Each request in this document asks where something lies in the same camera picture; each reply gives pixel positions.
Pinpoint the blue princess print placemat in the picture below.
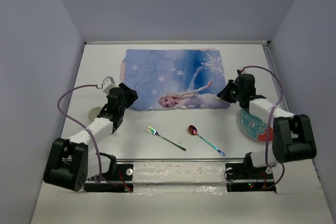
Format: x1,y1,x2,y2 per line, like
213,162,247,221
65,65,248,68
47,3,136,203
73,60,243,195
121,49,229,111

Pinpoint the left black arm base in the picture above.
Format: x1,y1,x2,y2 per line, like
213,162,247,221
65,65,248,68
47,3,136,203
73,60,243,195
82,163,134,193

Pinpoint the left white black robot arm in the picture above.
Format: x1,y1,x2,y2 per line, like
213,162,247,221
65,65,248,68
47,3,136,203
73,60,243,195
43,83,138,191

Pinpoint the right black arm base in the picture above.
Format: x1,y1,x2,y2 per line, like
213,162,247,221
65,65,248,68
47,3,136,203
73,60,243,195
224,163,276,193

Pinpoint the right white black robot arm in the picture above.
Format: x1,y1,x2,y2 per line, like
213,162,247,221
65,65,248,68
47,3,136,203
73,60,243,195
217,73,317,178

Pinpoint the pale yellow mug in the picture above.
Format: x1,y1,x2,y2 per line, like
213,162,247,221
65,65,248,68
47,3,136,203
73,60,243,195
87,106,102,122

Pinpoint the iridescent fork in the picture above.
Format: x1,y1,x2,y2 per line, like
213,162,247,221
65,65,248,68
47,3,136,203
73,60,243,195
146,126,186,152

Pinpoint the teal and red plate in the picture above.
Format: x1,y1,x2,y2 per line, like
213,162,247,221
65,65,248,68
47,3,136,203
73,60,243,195
238,109,268,143

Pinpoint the iridescent spoon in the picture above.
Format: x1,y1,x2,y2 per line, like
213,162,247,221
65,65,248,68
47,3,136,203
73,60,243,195
187,125,225,156

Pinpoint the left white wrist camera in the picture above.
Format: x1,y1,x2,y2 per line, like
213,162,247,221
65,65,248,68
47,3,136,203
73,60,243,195
98,76,117,95

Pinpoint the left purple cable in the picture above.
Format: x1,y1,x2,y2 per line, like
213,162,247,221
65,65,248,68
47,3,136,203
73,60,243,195
57,84,132,192

